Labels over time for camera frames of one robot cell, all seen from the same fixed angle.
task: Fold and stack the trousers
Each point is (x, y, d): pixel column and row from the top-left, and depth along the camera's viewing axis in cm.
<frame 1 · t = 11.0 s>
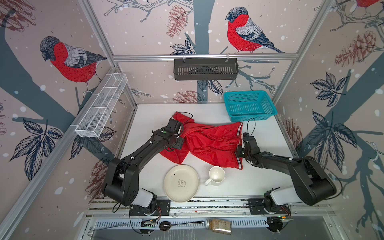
left hand: (175, 141, 87), fingers open
right hand: (237, 149, 94), fingers closed
red trousers with striped trim: (206, 144, 92), point 7 cm above the table
teal plastic basket: (245, 106, 109), point 10 cm above the table
cream round plate: (181, 183, 83), on the table
cream ceramic mug: (217, 176, 83), point 3 cm above the table

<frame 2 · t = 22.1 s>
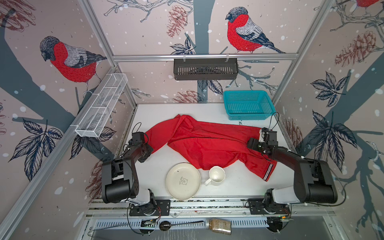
left hand: (148, 151, 92), fingers closed
right hand: (254, 144, 94), fingers open
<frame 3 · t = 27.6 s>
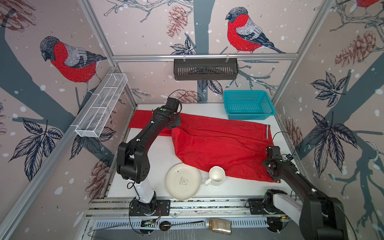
left hand: (175, 121, 89), fingers closed
right hand: (270, 168, 86), fingers open
red trousers with striped trim: (203, 142, 96), point 4 cm above the table
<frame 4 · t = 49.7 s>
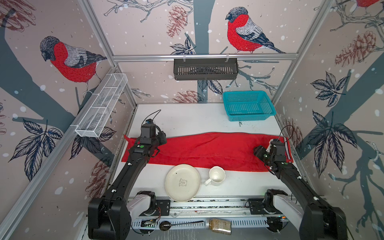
left hand: (162, 134, 83), fingers open
right hand: (257, 151, 87), fingers open
red trousers with striped trim: (227, 151, 93), point 3 cm above the table
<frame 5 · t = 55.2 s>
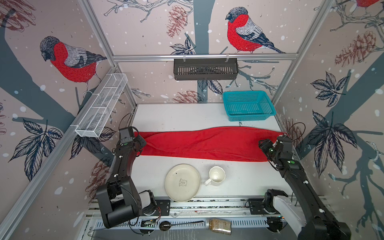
left hand: (139, 140, 86), fingers open
right hand: (260, 143, 83), fingers open
red trousers with striped trim: (238, 144, 96), point 3 cm above the table
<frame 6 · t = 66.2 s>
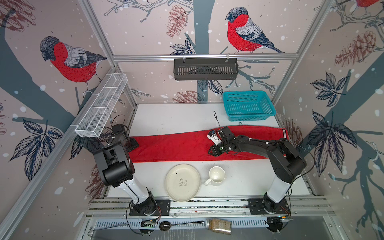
left hand: (128, 147, 92), fingers open
right hand: (210, 151, 92), fingers open
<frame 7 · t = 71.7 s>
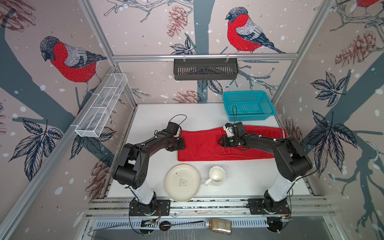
left hand: (182, 146, 92), fingers open
right hand: (220, 143, 96), fingers open
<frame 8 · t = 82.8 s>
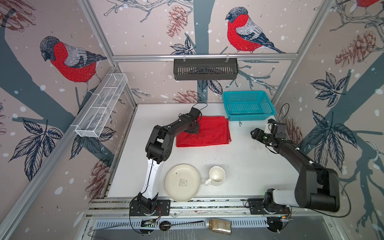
left hand: (193, 129, 103), fingers open
right hand: (256, 134, 90), fingers open
red trousers with striped trim: (213, 130, 106), on the table
